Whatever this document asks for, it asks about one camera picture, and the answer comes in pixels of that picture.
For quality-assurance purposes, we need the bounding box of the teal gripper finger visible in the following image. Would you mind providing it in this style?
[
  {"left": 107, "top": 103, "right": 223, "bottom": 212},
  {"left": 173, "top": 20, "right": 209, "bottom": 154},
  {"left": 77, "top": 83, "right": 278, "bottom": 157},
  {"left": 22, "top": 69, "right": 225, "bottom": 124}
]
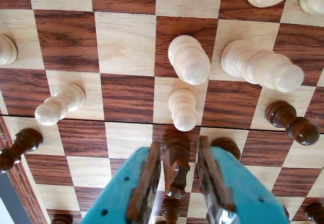
[
  {"left": 197, "top": 135, "right": 291, "bottom": 224},
  {"left": 80, "top": 140, "right": 162, "bottom": 224}
]

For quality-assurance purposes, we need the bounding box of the light pawn centre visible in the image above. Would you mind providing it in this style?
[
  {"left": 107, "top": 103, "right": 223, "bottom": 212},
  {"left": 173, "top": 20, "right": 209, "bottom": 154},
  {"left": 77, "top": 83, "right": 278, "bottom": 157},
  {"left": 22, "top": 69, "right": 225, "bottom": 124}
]
[{"left": 167, "top": 34, "right": 212, "bottom": 86}]

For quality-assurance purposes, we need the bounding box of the dark pawn beside king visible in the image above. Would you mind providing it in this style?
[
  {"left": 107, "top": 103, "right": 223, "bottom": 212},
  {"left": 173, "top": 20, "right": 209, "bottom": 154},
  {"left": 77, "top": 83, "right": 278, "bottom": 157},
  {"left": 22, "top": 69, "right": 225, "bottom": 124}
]
[{"left": 211, "top": 137, "right": 241, "bottom": 161}]

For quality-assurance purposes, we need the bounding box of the dark grey mat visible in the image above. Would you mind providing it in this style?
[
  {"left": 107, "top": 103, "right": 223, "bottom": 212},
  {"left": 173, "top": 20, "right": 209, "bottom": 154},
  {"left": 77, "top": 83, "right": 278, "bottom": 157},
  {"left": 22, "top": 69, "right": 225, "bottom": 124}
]
[{"left": 0, "top": 174, "right": 32, "bottom": 224}]

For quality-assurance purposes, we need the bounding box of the dark wooden pawn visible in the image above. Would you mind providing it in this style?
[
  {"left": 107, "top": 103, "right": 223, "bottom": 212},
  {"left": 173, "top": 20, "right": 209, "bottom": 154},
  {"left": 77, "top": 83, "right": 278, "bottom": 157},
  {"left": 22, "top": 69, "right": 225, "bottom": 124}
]
[
  {"left": 161, "top": 198, "right": 181, "bottom": 224},
  {"left": 265, "top": 100, "right": 320, "bottom": 146},
  {"left": 0, "top": 128, "right": 44, "bottom": 174},
  {"left": 304, "top": 202, "right": 324, "bottom": 224}
]

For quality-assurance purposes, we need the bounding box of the light wooden pawn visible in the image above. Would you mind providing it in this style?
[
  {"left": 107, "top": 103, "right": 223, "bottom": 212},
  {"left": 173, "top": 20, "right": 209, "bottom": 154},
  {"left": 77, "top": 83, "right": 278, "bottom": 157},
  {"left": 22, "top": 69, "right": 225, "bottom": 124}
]
[
  {"left": 34, "top": 83, "right": 86, "bottom": 127},
  {"left": 168, "top": 89, "right": 198, "bottom": 133},
  {"left": 0, "top": 34, "right": 18, "bottom": 66}
]

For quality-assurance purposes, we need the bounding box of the light wooden bishop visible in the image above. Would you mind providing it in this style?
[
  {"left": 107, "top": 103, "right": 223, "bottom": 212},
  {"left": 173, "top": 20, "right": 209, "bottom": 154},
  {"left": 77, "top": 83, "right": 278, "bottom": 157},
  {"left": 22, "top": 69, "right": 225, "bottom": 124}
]
[{"left": 220, "top": 39, "right": 305, "bottom": 93}]

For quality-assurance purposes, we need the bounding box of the dark wooden knight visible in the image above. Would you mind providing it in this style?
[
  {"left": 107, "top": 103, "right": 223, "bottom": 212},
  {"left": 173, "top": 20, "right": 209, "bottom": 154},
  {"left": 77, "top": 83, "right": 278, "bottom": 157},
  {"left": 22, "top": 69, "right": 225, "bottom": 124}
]
[{"left": 161, "top": 132, "right": 191, "bottom": 200}]

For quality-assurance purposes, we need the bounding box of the wooden folding chess board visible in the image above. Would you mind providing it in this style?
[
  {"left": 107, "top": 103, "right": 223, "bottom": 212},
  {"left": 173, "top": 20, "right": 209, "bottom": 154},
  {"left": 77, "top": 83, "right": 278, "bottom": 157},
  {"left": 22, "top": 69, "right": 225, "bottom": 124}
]
[{"left": 0, "top": 0, "right": 324, "bottom": 224}]

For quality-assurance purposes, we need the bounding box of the dark wooden rook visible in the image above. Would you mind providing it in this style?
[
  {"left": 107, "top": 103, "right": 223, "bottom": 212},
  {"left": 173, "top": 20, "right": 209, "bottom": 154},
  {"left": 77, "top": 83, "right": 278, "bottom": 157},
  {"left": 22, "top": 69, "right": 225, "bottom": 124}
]
[{"left": 50, "top": 213, "right": 74, "bottom": 224}]

